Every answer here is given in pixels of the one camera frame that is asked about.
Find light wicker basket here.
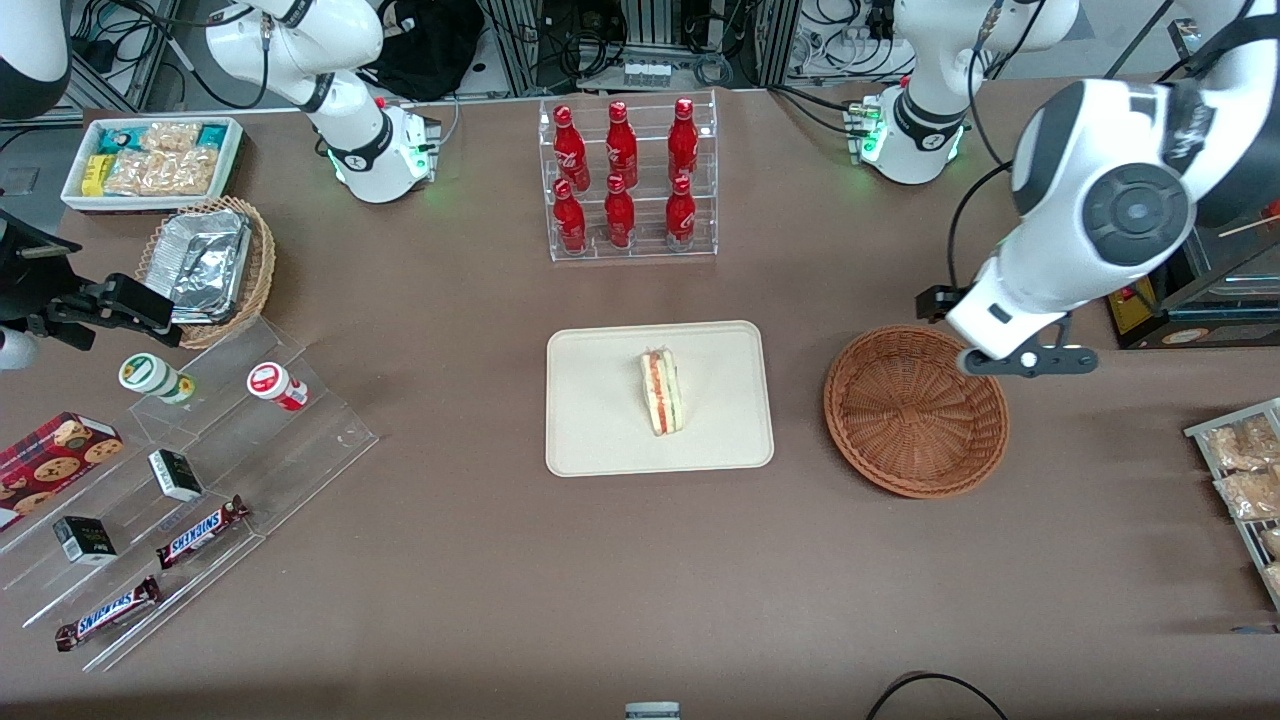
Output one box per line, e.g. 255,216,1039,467
135,195,277,351

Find black looped cable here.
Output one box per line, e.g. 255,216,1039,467
865,671,1009,720

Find black food warmer machine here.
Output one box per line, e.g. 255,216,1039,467
1105,15,1280,351

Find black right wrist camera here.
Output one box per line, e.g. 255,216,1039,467
45,273,184,349

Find small clear cracker packet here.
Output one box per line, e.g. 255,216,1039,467
140,122,201,154

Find triangle sandwich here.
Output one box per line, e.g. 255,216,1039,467
640,347,686,437

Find red lid cup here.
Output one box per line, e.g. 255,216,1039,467
247,362,310,412

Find Snickers chocolate bar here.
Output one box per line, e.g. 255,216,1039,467
155,495,251,570
55,575,163,653

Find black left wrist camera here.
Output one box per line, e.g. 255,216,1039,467
916,285,969,324

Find black fabric bag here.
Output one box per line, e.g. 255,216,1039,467
365,0,486,101

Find cream plastic tray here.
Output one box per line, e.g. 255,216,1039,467
545,320,776,479

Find white plastic snack bin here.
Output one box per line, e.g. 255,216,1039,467
60,116,245,215

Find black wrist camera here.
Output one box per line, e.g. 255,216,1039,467
916,285,969,324
45,273,184,349

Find small black box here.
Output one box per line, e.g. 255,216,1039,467
148,449,204,502
52,516,118,565

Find clear acrylic bottle rack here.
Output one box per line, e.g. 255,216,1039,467
538,90,719,263

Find clear acrylic stepped display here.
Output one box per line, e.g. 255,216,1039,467
0,315,381,673

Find green lid cup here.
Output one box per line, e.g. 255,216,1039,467
118,353,196,405

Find red aluminium soda bottle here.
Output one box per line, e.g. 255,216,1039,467
553,178,588,253
604,173,636,249
605,100,639,189
666,175,697,251
553,105,591,191
668,97,699,186

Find aluminium foil tray stack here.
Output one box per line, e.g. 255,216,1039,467
150,208,252,324

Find grey wire rack tray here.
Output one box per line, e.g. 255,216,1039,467
1183,398,1280,613

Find large clear cracker packet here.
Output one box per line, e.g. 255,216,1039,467
105,148,217,197

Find brown wicker basket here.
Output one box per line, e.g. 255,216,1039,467
823,324,1010,500

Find red cookie box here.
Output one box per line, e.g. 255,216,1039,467
0,411,125,531

